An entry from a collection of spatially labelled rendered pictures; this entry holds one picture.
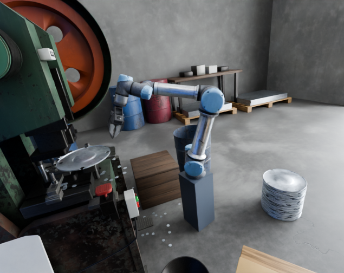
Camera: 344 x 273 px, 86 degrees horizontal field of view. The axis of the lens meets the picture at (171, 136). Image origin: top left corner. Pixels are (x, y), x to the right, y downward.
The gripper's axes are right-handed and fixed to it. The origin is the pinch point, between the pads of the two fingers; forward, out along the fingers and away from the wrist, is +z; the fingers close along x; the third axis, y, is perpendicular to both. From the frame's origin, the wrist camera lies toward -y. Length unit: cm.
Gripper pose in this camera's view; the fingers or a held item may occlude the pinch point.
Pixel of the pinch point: (112, 136)
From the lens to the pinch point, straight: 113.1
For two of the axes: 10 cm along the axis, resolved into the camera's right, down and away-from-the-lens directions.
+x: -8.9, -1.6, -4.3
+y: -3.7, -3.2, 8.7
